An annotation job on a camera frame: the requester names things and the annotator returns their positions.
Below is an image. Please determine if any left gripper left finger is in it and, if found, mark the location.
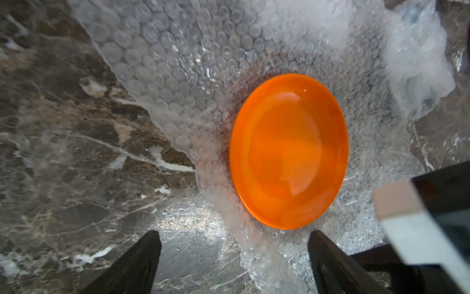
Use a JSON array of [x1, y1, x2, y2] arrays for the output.
[[81, 230, 162, 294]]

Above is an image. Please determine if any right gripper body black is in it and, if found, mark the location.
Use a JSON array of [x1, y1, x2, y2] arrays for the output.
[[412, 161, 470, 261]]

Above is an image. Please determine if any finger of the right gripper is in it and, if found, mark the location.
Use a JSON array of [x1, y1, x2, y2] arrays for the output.
[[351, 245, 459, 294]]

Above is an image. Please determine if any bubble wrap around orange plate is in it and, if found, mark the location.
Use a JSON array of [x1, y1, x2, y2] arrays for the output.
[[69, 1, 421, 294]]

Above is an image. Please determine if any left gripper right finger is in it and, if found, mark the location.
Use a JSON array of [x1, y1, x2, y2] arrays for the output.
[[308, 230, 391, 294]]

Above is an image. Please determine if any orange dinner plate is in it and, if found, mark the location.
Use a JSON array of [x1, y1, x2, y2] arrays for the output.
[[230, 73, 349, 230]]

